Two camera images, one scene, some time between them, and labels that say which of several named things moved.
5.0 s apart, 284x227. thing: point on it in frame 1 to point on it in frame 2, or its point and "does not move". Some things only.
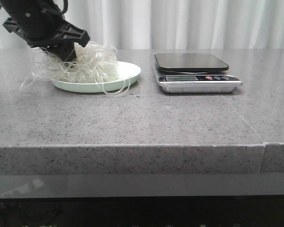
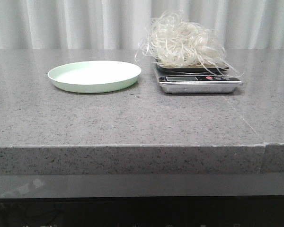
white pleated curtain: x=171 y=24 does not move
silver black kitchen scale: x=189 y=73 does not move
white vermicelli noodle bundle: x=92 y=63 to x=172 y=41
